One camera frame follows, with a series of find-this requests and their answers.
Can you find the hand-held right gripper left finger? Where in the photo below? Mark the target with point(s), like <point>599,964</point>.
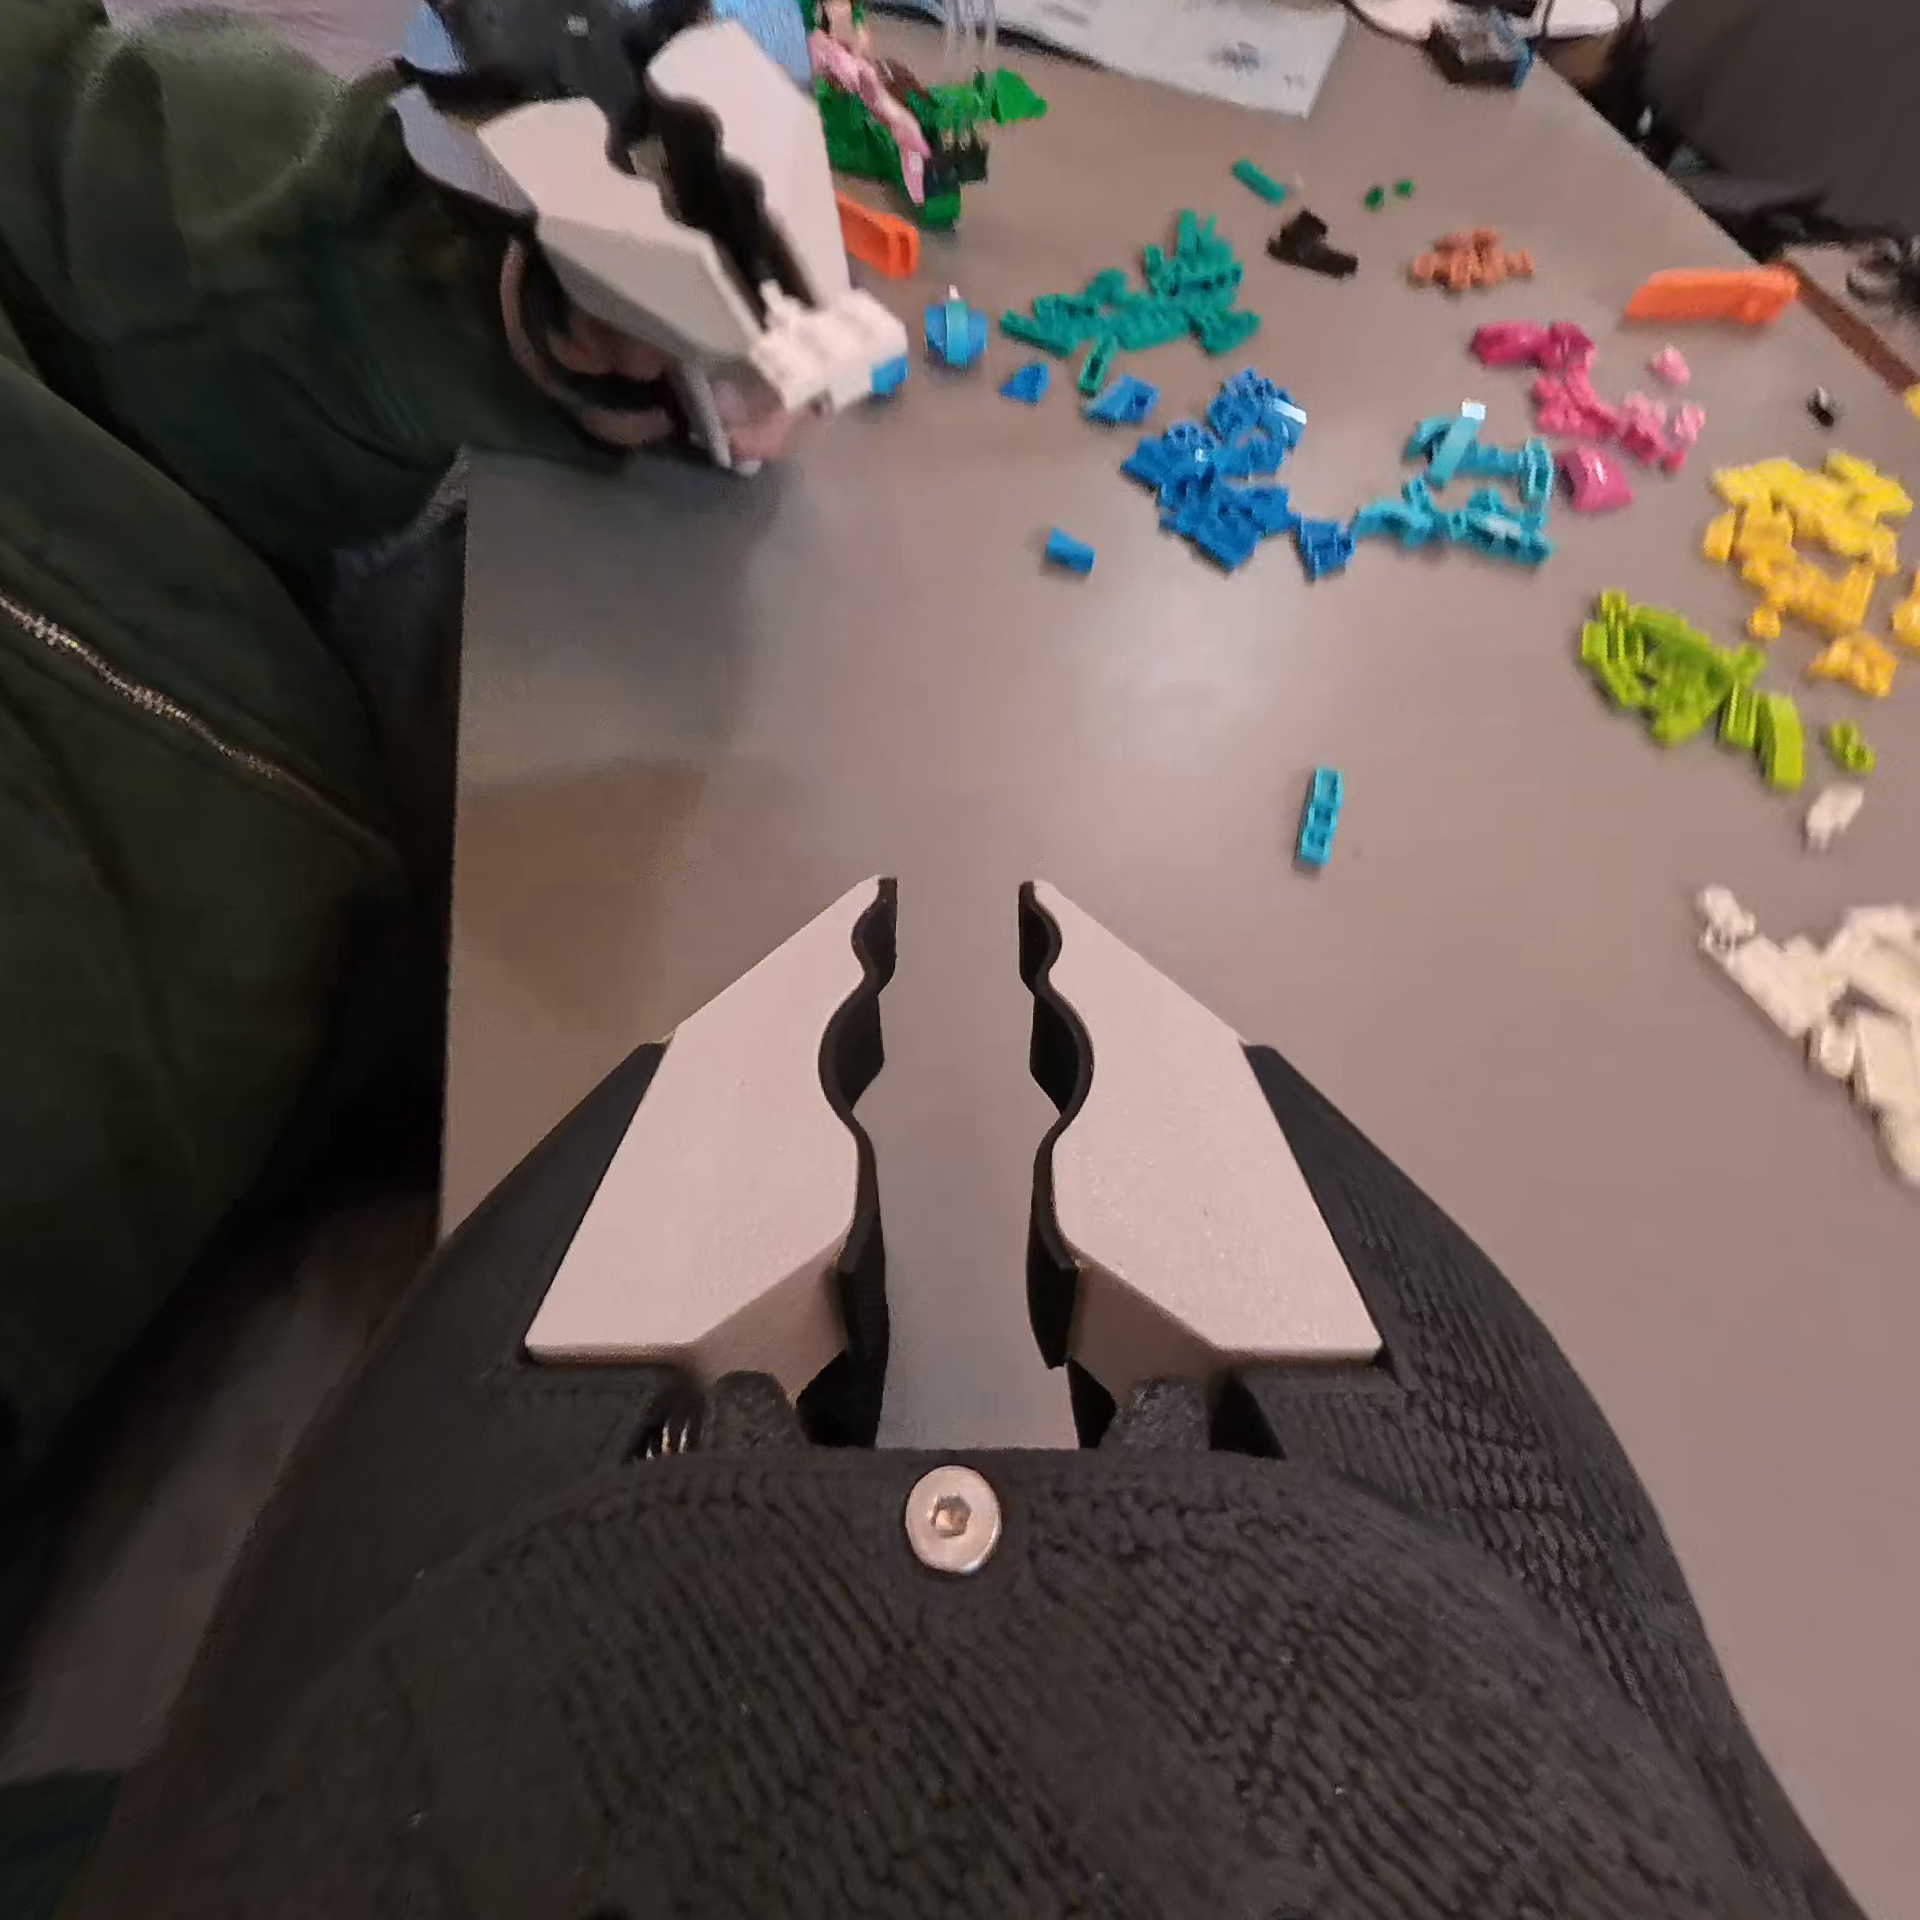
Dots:
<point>705,1185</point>

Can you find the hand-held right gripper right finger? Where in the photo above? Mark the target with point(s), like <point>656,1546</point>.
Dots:
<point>1201,1201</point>

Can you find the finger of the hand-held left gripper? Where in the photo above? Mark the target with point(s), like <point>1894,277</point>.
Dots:
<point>750,165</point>
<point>630,240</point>

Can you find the wide white lego plate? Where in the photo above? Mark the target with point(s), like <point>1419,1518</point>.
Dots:
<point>824,356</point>

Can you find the pile of white lego pieces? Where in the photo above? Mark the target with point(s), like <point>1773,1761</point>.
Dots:
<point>1845,991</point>

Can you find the person's left forearm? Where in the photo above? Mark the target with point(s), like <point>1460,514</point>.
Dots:
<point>254,254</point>

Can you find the built lego flower model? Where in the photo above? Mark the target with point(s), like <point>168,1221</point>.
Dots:
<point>915,129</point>

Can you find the blue round lego assembly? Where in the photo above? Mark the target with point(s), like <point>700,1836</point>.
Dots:
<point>955,331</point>

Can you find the light blue narrow lego plate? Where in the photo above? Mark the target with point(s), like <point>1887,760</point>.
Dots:
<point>1318,819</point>

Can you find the pile of teal lego pieces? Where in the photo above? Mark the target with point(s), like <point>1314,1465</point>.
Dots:
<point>1140,308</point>

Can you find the single teal lego plate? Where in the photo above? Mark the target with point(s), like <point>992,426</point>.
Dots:
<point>1256,183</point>

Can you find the black angled lego piece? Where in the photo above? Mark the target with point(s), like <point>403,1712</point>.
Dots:
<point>1311,245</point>

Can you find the pile of lime lego pieces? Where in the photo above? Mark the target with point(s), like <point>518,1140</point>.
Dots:
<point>1694,675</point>

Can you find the pile of brown lego pieces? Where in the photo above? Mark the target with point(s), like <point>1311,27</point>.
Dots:
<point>1471,262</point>

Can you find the pile of light blue lego pieces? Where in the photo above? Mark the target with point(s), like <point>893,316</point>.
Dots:
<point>1479,503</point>

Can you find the pile of pink lego pieces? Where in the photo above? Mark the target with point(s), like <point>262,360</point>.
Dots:
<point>1590,405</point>

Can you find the pile of yellow lego pieces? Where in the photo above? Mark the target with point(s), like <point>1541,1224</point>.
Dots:
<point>1823,563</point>

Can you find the person's left hand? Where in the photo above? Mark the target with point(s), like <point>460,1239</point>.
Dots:
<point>600,352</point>

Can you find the orange brick separator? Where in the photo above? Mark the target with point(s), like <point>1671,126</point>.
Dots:
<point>1710,294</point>
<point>878,237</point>

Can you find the instruction booklet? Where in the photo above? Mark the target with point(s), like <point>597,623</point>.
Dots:
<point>1184,44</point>

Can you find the black battery pack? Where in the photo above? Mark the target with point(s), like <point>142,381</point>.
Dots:
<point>1479,44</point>

